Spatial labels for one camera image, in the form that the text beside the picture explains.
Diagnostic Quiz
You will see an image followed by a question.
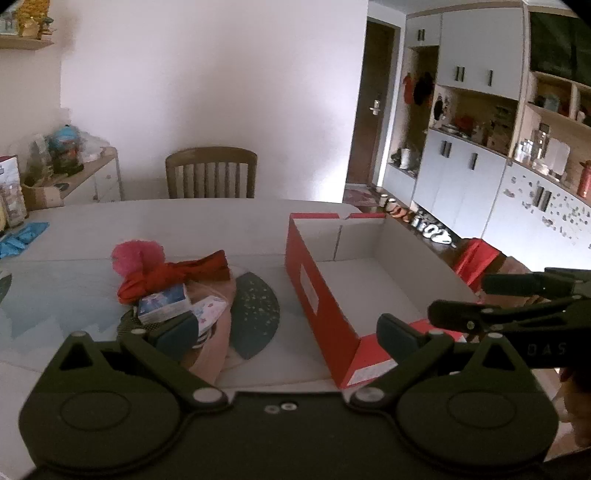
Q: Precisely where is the white wall cabinet unit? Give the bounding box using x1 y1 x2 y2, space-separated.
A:
383 0 591 264

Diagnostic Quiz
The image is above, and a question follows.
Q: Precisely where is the blue and white packet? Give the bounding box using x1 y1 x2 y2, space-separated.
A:
137 284 192 325

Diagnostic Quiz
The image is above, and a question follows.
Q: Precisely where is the clear plastic bag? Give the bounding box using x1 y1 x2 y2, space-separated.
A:
81 131 112 162

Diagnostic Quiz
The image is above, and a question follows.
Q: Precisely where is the row of shoes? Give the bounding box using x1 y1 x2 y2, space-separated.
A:
379 194 451 247

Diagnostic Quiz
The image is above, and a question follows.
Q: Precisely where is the small brown cardboard box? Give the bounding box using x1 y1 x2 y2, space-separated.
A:
21 182 65 210

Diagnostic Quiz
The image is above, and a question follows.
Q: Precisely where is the blue cloth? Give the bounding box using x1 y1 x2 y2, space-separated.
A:
0 222 50 259

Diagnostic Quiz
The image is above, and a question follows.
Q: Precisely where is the person's right hand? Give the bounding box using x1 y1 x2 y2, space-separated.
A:
558 364 591 448

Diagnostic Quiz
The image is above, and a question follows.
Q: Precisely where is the patterned door rug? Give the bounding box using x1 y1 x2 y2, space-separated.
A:
344 185 384 206

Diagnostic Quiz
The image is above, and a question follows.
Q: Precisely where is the wooden slat-back chair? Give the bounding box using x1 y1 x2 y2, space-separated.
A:
165 147 258 200

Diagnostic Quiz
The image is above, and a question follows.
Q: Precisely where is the brown door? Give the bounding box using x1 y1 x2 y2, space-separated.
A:
346 21 400 185

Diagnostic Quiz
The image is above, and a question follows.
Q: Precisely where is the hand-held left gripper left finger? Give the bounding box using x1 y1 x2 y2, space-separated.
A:
44 311 229 414

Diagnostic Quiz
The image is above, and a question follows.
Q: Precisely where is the black hanging bag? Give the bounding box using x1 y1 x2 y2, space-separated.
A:
414 73 435 106

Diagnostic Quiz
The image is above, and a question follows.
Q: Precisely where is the white printed packet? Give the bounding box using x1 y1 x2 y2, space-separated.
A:
191 298 227 330

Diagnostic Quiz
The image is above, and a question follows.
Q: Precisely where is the pink fleece garment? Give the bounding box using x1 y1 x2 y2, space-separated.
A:
185 277 238 381

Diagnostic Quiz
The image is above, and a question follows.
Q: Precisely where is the wooden wall shelf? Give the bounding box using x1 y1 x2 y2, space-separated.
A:
0 36 55 51

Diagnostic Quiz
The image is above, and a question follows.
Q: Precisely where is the white wooden sideboard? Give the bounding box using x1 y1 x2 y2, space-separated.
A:
21 147 123 210

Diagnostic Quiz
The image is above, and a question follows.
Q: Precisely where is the blue globe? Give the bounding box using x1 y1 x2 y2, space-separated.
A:
50 126 86 175

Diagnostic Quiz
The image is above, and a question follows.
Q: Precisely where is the pink fringed blanket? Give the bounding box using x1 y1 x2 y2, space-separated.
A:
478 256 536 305

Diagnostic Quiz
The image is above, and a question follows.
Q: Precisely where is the dark green panel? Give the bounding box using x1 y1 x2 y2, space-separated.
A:
529 11 591 88

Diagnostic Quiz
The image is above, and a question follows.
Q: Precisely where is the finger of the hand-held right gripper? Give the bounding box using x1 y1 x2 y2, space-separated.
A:
481 268 591 297
427 295 591 334

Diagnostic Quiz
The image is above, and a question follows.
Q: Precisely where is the red cloth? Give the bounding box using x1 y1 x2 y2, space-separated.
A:
117 250 232 305

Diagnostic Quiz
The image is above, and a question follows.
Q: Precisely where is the red cardboard box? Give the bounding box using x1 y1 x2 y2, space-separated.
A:
285 212 481 391

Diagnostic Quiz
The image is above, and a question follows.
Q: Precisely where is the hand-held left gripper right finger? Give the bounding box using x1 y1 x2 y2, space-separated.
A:
344 314 536 412

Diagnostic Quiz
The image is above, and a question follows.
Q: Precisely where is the printed carton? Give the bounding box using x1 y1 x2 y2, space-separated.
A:
0 155 28 229

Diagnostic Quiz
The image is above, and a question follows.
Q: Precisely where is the pink plush toy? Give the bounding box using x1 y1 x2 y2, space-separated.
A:
111 239 165 278

